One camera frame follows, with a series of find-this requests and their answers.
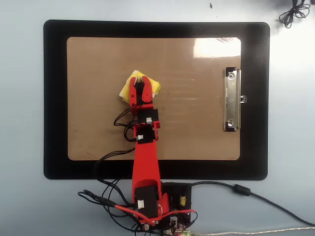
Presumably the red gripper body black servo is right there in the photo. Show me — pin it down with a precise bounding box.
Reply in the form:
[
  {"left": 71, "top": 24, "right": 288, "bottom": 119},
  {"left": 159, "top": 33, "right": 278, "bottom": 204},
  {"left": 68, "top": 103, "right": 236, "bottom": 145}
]
[{"left": 129, "top": 103, "right": 161, "bottom": 130}]

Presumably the brown clipboard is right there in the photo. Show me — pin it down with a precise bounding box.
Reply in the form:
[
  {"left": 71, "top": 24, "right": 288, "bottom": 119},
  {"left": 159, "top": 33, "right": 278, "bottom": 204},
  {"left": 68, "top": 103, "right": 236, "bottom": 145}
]
[{"left": 66, "top": 36, "right": 242, "bottom": 161}]

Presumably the black servo wire bundle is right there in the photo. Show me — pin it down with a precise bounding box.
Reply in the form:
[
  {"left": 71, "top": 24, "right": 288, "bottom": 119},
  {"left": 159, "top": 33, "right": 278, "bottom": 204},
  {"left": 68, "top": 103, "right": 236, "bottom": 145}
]
[{"left": 94, "top": 108, "right": 158, "bottom": 234}]

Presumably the silver metal clipboard clip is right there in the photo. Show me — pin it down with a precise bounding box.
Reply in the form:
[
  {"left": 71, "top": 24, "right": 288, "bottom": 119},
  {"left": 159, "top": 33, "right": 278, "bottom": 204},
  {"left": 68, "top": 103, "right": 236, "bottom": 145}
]
[{"left": 223, "top": 67, "right": 248, "bottom": 132}]

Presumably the black desk mat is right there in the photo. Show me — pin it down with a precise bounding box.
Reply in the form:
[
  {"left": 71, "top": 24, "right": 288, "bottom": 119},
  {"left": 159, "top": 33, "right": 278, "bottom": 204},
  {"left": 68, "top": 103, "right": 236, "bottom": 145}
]
[{"left": 43, "top": 19, "right": 271, "bottom": 180}]

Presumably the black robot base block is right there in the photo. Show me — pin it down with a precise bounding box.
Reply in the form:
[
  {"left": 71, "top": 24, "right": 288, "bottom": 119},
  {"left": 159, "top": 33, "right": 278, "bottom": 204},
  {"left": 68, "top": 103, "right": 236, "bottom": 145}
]
[{"left": 147, "top": 181, "right": 193, "bottom": 233}]

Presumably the yellow taped sponge black knob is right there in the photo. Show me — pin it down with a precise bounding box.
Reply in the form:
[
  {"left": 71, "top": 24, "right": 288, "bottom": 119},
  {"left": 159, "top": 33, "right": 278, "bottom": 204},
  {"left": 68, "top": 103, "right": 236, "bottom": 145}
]
[{"left": 119, "top": 70, "right": 162, "bottom": 105}]

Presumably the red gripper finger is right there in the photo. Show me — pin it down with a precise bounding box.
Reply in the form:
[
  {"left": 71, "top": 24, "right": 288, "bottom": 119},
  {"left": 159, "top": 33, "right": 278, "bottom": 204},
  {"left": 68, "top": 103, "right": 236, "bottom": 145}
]
[
  {"left": 140, "top": 76, "right": 154, "bottom": 104},
  {"left": 129, "top": 76, "right": 139, "bottom": 115}
]

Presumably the black power cable with ferrite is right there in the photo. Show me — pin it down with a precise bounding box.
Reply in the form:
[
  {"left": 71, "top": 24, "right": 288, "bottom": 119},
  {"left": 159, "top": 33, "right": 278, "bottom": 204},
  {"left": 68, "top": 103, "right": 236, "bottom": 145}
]
[{"left": 181, "top": 181, "right": 315, "bottom": 226}]

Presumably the controller circuit board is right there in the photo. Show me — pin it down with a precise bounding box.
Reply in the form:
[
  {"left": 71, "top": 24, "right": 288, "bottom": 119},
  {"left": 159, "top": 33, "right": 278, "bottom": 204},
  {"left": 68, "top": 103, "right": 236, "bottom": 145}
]
[{"left": 168, "top": 212, "right": 192, "bottom": 236}]

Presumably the coiled thin black cable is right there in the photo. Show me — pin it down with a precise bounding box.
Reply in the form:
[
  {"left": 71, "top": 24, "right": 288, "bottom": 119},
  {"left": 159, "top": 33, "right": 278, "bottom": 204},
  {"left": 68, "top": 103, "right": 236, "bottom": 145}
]
[{"left": 279, "top": 0, "right": 312, "bottom": 29}]

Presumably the silver braided USB cable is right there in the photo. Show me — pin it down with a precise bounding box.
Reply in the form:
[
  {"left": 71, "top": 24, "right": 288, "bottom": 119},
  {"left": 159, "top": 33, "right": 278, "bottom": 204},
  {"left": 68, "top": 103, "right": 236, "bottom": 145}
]
[{"left": 190, "top": 226, "right": 315, "bottom": 236}]

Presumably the red wire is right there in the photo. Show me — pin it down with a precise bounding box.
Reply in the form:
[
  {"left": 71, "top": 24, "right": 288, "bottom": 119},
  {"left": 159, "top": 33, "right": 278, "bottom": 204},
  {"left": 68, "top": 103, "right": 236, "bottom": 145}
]
[{"left": 78, "top": 189, "right": 198, "bottom": 228}]

